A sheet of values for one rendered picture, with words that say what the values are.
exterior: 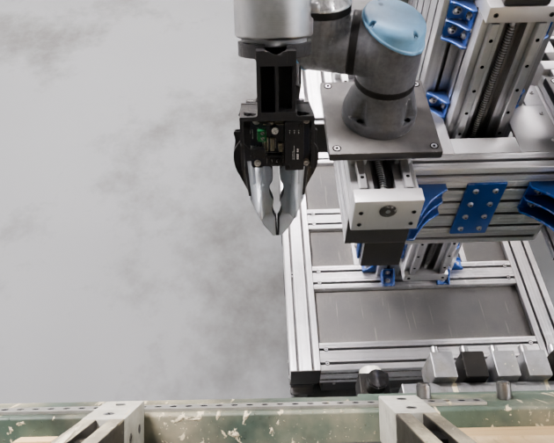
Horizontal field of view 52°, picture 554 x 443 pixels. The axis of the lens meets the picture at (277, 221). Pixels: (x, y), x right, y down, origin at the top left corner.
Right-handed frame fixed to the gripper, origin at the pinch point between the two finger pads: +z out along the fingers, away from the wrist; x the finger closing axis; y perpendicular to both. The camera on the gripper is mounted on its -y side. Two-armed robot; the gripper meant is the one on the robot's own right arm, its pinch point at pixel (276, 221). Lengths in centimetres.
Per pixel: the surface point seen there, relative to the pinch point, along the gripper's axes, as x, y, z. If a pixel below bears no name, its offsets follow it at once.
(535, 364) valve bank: 51, -31, 46
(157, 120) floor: -51, -209, 39
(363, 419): 13.8, -11.8, 40.8
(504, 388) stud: 39, -18, 40
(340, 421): 10.1, -11.8, 41.0
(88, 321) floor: -65, -115, 88
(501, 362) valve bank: 45, -31, 46
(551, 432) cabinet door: 42, -7, 40
